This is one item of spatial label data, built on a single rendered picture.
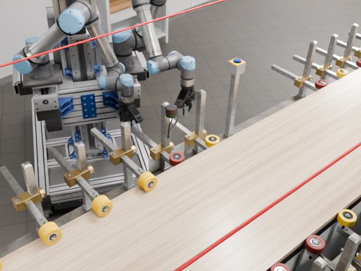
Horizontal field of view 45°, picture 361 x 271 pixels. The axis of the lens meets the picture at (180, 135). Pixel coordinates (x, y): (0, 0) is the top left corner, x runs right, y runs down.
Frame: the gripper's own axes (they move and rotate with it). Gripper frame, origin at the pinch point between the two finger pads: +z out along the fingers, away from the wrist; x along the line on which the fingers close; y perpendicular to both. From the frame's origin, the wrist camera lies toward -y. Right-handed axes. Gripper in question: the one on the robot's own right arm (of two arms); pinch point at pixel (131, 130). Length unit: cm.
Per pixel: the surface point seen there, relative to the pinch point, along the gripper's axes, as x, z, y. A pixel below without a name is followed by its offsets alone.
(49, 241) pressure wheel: 77, -10, -53
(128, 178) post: 22.0, 4.0, -29.1
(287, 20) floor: -374, 84, 167
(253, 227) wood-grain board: 3, -8, -99
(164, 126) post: -2.2, -18.7, -28.7
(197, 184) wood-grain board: 5, -8, -64
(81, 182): 51, -14, -34
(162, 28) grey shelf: -197, 68, 221
